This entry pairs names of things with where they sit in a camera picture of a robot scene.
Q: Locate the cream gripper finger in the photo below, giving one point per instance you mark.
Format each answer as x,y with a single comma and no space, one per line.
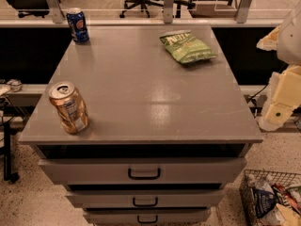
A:
273,116

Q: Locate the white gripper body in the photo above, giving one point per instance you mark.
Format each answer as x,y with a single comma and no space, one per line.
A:
291,41

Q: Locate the blue pepsi can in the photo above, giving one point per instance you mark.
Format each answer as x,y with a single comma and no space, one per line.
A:
77,23

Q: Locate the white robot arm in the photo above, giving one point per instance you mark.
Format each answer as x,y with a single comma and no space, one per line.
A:
285,39

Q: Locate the orange soda can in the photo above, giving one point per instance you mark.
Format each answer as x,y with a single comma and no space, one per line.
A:
70,106

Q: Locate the blue snack bag in basket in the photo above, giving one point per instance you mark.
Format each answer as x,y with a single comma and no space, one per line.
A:
264,196

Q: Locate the red snack bag in basket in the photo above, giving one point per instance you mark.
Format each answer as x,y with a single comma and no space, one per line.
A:
284,197

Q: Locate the green chip bag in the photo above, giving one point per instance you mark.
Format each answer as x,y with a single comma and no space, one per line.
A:
185,47

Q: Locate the grey drawer cabinet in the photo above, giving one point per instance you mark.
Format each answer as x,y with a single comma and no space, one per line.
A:
146,112

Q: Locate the small bowl on shelf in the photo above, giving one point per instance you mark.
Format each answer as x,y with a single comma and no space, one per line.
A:
15,85

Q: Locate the black stand left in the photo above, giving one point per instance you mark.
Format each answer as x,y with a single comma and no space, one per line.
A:
9,175

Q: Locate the wire basket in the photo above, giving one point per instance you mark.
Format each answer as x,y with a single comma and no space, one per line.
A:
280,215

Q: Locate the top drawer black handle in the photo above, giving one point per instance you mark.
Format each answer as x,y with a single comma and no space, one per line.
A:
144,175

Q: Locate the drawer black handle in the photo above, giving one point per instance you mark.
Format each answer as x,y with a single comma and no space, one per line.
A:
144,202
147,219
144,175

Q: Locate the middle drawer black handle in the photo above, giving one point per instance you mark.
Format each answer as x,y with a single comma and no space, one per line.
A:
144,202

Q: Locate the bottom drawer black handle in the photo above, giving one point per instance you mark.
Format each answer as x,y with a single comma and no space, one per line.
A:
147,219

